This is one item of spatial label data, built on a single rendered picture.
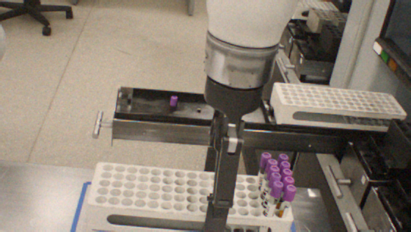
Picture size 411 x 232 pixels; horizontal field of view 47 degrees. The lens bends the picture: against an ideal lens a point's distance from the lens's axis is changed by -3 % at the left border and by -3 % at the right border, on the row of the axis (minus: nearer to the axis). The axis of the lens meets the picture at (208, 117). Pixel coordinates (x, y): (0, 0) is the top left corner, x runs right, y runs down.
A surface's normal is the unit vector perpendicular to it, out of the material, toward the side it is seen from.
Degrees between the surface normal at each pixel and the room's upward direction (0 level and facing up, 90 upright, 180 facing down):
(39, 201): 0
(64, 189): 0
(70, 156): 0
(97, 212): 90
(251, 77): 90
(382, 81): 90
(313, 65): 90
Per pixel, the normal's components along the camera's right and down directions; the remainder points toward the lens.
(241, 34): -0.20, 0.64
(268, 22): 0.33, 0.61
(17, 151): 0.14, -0.85
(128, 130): 0.07, 0.53
